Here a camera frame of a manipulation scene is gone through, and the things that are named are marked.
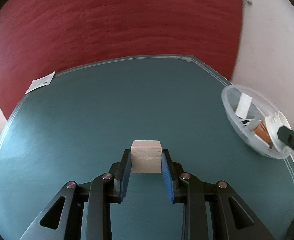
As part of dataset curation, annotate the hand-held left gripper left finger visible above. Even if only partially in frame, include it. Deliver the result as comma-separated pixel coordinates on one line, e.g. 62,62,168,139
19,149,132,240

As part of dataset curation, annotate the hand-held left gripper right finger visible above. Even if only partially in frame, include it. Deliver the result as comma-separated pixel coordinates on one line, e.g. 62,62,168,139
161,149,275,240

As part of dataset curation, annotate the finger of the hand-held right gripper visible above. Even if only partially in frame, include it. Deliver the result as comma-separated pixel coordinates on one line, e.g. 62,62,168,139
277,126,294,169

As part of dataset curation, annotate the white threaded plastic cap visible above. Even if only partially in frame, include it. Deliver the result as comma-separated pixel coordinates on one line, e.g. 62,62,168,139
265,112,291,153

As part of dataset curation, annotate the light wooden cube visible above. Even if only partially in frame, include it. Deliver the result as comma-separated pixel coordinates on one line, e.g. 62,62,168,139
130,140,162,174

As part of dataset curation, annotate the orange block with striped face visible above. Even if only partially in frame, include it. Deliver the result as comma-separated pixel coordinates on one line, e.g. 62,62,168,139
254,122,273,146

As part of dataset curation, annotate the white rounded block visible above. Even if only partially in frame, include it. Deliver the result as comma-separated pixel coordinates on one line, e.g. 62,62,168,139
234,94,253,119

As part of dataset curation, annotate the clear plastic bowl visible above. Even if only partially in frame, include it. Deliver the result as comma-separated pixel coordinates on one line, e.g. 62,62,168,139
221,85,293,160

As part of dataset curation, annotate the green table mat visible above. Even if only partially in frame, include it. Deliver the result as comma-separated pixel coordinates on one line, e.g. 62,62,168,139
0,54,294,240

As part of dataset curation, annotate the white paper packet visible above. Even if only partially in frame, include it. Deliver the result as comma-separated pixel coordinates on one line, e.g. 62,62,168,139
25,71,56,95

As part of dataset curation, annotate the red quilted blanket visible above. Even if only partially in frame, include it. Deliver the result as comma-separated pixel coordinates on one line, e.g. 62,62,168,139
0,0,245,120

